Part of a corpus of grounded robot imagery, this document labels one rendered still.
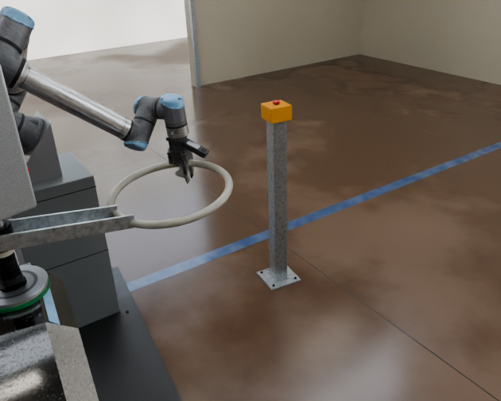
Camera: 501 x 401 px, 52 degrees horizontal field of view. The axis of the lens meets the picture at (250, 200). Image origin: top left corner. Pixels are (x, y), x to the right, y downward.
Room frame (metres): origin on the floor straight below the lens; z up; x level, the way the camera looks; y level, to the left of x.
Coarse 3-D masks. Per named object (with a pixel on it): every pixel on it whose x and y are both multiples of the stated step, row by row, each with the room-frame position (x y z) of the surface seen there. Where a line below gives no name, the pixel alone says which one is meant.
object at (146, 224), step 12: (144, 168) 1.98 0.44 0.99; (156, 168) 1.99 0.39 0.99; (168, 168) 2.00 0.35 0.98; (204, 168) 1.97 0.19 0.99; (216, 168) 1.92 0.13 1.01; (132, 180) 1.92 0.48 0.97; (228, 180) 1.80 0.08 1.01; (228, 192) 1.72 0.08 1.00; (108, 204) 1.71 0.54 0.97; (216, 204) 1.64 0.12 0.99; (192, 216) 1.57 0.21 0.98; (204, 216) 1.59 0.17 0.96; (144, 228) 1.56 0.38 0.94; (156, 228) 1.55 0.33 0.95
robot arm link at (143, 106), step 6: (144, 96) 2.07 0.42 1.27; (150, 96) 2.06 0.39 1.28; (138, 102) 2.05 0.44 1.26; (144, 102) 2.04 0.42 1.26; (150, 102) 2.02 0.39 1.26; (156, 102) 2.01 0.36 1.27; (138, 108) 2.03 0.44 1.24; (144, 108) 2.01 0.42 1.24; (150, 108) 2.01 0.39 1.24; (138, 114) 2.00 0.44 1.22; (144, 114) 2.00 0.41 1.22; (150, 114) 2.00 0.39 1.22; (156, 114) 2.00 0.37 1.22; (150, 120) 1.99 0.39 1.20; (156, 120) 2.02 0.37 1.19
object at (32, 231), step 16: (96, 208) 1.61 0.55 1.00; (112, 208) 1.66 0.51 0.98; (16, 224) 1.41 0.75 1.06; (32, 224) 1.45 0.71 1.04; (48, 224) 1.48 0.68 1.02; (64, 224) 1.52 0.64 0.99; (80, 224) 1.45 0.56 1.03; (96, 224) 1.49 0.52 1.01; (112, 224) 1.53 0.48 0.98; (128, 224) 1.57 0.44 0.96; (0, 240) 1.27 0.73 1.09; (16, 240) 1.30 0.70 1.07; (32, 240) 1.33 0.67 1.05; (48, 240) 1.37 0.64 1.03
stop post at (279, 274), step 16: (272, 112) 2.45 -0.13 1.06; (288, 112) 2.49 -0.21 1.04; (272, 128) 2.49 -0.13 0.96; (272, 144) 2.49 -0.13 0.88; (272, 160) 2.49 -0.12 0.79; (272, 176) 2.50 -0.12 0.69; (272, 192) 2.50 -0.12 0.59; (272, 208) 2.50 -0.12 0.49; (272, 224) 2.51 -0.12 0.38; (272, 240) 2.51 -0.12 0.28; (272, 256) 2.51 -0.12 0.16; (256, 272) 2.58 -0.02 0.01; (272, 272) 2.52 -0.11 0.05; (288, 272) 2.56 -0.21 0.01; (272, 288) 2.41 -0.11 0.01
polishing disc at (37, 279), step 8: (24, 272) 1.39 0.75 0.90; (32, 272) 1.39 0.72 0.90; (40, 272) 1.38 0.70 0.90; (32, 280) 1.34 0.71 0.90; (40, 280) 1.34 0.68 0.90; (48, 280) 1.35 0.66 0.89; (24, 288) 1.30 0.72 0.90; (32, 288) 1.30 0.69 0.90; (40, 288) 1.30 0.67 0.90; (0, 296) 1.26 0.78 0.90; (8, 296) 1.26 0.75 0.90; (16, 296) 1.26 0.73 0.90; (24, 296) 1.26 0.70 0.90; (32, 296) 1.26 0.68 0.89; (0, 304) 1.23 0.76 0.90; (8, 304) 1.22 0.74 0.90; (16, 304) 1.23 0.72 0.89
